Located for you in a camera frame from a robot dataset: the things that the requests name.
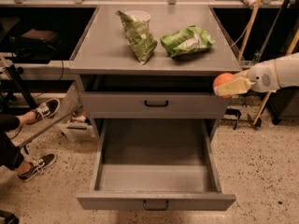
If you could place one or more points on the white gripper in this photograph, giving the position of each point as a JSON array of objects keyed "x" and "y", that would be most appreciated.
[{"x": 263, "y": 77}]

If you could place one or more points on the orange fruit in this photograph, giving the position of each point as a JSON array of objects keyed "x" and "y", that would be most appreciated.
[{"x": 222, "y": 85}]

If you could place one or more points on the green chip bag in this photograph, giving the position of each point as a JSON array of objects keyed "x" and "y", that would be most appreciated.
[
  {"x": 139, "y": 36},
  {"x": 187, "y": 41}
]

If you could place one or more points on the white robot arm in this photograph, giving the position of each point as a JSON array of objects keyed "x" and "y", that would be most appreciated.
[{"x": 287, "y": 70}]

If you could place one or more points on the grey drawer cabinet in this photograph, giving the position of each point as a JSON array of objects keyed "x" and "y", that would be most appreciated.
[{"x": 105, "y": 62}]

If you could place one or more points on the open grey bottom drawer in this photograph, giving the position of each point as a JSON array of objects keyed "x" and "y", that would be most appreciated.
[{"x": 155, "y": 160}]

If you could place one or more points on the closed grey upper drawer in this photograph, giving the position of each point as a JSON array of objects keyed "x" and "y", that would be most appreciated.
[{"x": 121, "y": 105}]

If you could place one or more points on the upright green chip bag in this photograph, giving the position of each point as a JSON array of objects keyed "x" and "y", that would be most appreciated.
[{"x": 139, "y": 36}]

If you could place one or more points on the white paper cup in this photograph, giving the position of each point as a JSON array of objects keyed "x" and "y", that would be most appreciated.
[{"x": 137, "y": 15}]

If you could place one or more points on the white plastic floor bin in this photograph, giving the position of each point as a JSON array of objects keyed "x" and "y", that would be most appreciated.
[{"x": 77, "y": 131}]

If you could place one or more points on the upper black white sneaker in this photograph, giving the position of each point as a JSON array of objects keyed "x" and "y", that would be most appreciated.
[{"x": 46, "y": 110}]

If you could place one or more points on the black white sneaker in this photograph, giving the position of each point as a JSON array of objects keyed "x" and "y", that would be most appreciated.
[
  {"x": 29, "y": 169},
  {"x": 46, "y": 110}
]

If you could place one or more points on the lower black white sneaker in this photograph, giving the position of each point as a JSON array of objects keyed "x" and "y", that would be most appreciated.
[{"x": 29, "y": 169}]

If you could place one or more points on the person's black trouser legs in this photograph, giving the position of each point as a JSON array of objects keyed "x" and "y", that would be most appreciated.
[{"x": 10, "y": 156}]

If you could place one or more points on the black upper drawer handle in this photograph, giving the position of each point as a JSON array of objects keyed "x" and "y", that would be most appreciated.
[{"x": 156, "y": 103}]

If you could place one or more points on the black drawer handle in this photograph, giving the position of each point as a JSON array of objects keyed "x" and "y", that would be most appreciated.
[
  {"x": 156, "y": 205},
  {"x": 156, "y": 103}
]

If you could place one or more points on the black lower drawer handle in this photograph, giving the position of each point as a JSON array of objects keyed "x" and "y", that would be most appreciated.
[{"x": 156, "y": 205}]

